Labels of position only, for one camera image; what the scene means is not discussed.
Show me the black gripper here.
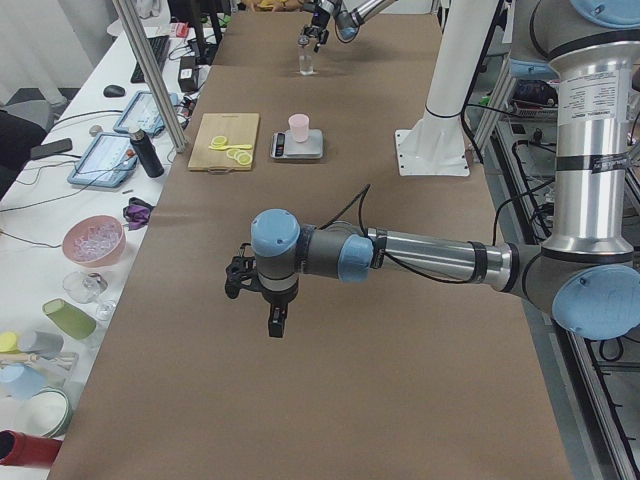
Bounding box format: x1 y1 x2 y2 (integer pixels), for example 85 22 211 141
298 25 329 53
224 242 262 299

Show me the clear glass sauce bottle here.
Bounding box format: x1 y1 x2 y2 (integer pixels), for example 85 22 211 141
297 34 314 76

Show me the pink plastic cup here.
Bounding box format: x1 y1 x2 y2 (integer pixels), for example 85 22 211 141
288 113 310 143

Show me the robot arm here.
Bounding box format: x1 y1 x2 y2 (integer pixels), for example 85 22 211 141
298 0 394 53
225 1 639 340

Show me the silver kitchen scale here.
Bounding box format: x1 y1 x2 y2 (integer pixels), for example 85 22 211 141
270 129 324 161

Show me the green cup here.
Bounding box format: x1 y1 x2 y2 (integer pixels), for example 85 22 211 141
42 298 97 340

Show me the grey cup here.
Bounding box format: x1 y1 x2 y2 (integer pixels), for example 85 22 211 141
18 330 64 358

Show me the yellow cup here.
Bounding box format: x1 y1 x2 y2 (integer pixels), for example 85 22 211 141
0 331 20 354

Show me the light blue cup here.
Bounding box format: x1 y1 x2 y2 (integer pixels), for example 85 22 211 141
1 363 47 400

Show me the lemon slice end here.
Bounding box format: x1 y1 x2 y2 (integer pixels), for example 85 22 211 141
236 151 253 166

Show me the bamboo cutting board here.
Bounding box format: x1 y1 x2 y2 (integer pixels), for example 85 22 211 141
187 113 260 172

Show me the yellow plastic knife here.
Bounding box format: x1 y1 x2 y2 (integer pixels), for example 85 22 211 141
208 144 253 151

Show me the lemon slice single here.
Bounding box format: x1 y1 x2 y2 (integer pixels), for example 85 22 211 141
209 135 228 149

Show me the pink bowl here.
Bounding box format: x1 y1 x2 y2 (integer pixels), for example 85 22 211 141
62 215 126 268

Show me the wine glass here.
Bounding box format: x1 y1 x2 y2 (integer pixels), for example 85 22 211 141
62 271 116 322

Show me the black water bottle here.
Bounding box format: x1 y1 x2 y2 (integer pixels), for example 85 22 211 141
128 126 164 178

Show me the black keyboard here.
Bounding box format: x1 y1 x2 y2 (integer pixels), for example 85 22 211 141
130 34 172 85

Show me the lower teach pendant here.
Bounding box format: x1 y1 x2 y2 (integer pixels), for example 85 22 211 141
67 132 138 189

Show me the teach pendant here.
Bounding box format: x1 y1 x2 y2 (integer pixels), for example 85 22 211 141
113 90 164 137
67 132 138 189

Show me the upper teach pendant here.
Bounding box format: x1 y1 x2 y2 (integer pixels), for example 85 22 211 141
113 90 164 137

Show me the computer mouse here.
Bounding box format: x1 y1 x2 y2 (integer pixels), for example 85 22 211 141
103 84 126 98

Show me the white green bowl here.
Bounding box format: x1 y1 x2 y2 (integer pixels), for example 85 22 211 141
15 388 73 438

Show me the red cylinder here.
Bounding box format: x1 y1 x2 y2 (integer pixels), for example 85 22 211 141
1 430 63 468

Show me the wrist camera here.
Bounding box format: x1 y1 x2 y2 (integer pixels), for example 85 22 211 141
268 304 288 338

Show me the purple strap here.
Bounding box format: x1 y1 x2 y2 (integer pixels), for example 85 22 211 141
121 196 155 232

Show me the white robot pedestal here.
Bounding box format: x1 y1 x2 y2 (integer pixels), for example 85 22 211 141
396 0 501 177

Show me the aluminium frame post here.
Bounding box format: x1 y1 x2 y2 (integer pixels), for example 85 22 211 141
112 0 187 153

